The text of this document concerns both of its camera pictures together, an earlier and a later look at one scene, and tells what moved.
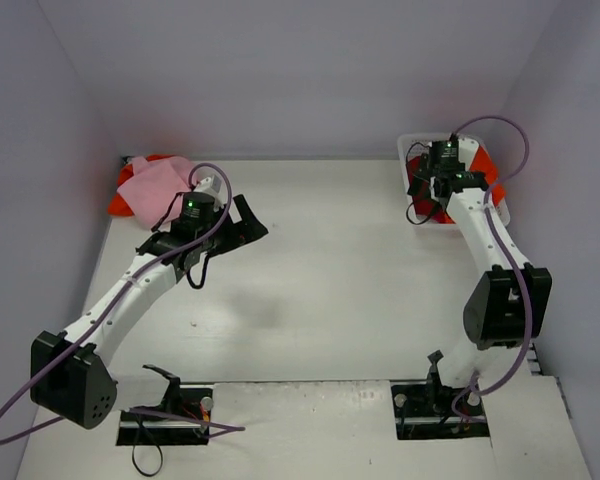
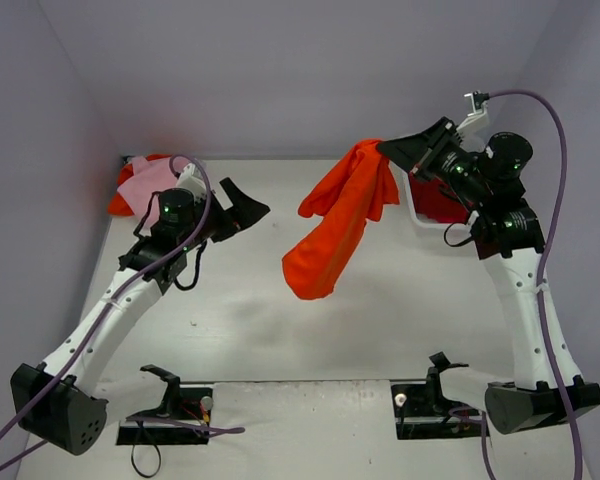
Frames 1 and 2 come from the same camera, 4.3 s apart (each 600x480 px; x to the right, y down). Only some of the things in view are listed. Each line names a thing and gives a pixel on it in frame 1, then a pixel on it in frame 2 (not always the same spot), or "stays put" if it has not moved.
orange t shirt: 429,208 → 354,192
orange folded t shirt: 118,206 stays put
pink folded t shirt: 153,187 stays put
